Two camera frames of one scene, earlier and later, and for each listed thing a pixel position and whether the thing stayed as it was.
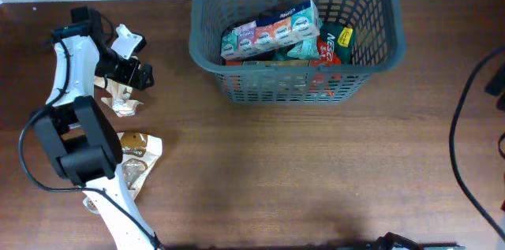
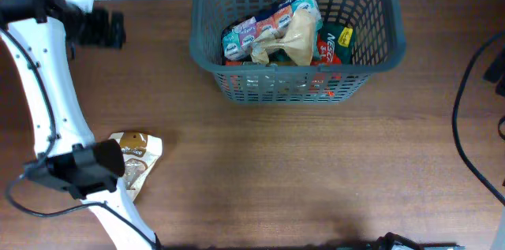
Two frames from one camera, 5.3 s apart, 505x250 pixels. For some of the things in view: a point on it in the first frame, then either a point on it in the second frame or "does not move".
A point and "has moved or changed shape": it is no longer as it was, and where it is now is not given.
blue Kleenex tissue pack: x=293 y=24 has moved or changed shape
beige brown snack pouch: x=140 y=152 does not move
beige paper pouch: x=120 y=103 → x=296 y=39
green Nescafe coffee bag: x=334 y=44 does not move
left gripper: x=139 y=75 → x=104 y=29
